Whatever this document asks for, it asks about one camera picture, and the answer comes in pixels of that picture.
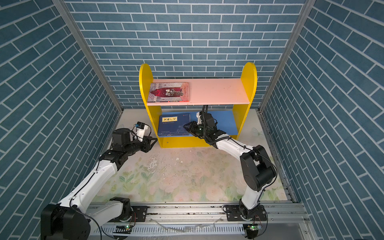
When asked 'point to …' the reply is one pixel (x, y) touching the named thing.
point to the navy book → (172, 124)
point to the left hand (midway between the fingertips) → (154, 138)
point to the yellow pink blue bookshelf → (227, 99)
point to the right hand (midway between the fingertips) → (183, 125)
